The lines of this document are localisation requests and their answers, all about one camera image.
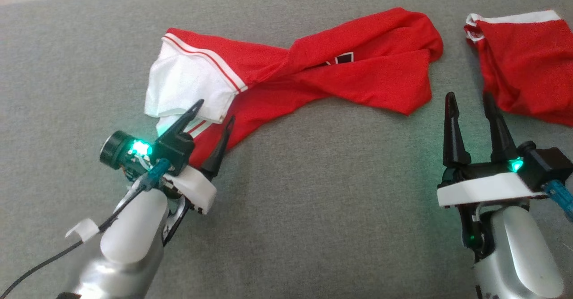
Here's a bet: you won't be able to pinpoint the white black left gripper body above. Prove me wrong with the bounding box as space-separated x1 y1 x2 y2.
99 130 218 215

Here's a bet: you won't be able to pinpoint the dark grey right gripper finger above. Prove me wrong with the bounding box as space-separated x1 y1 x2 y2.
483 92 519 163
443 92 472 167

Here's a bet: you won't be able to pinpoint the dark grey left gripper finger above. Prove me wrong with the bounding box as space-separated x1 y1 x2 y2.
199 115 236 179
158 99 205 139

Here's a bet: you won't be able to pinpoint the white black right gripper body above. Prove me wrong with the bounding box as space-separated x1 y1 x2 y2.
437 159 549 257

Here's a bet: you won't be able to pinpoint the red Bulls basketball jersey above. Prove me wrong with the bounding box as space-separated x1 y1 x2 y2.
144 7 444 167

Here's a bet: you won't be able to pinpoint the red shorts with white waistband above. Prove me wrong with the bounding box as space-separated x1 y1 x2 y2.
464 9 573 127

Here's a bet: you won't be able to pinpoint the grey fabric sofa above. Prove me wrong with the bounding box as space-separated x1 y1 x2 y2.
0 0 573 299

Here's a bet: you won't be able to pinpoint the blue left camera connector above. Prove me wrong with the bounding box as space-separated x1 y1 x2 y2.
144 158 172 188

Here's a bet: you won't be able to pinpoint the blue camera connector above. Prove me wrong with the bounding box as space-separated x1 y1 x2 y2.
144 158 172 188
541 179 573 222

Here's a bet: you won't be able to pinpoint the blue right camera connector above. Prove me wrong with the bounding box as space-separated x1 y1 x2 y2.
541 179 573 222

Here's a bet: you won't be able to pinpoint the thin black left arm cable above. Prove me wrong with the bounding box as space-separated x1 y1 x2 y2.
0 180 153 299

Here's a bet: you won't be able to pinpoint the white cable clip tag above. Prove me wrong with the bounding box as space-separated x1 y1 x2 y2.
65 218 101 241

